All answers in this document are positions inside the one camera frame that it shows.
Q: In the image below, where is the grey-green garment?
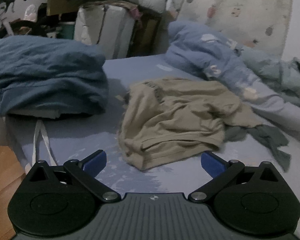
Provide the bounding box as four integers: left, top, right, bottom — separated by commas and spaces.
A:
224, 125, 291, 173

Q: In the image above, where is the beige t-shirt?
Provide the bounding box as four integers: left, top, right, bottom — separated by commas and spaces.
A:
118, 77, 262, 171

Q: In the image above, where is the teal green blanket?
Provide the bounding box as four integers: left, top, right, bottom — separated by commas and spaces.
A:
241, 46, 300, 107

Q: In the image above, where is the white patterned curtain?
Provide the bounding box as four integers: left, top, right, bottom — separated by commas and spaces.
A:
170, 0, 293, 56

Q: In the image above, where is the dark blue folded garment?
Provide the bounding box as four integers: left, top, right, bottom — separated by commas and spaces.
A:
0, 35, 109, 116

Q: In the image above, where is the cardboard box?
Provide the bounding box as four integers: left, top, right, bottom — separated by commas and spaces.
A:
46, 0, 78, 16

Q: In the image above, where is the light blue patterned duvet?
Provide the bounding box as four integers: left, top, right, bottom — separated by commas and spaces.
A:
165, 21, 300, 140

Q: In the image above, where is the white strap loop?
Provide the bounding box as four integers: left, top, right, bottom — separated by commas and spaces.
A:
32, 120, 58, 167

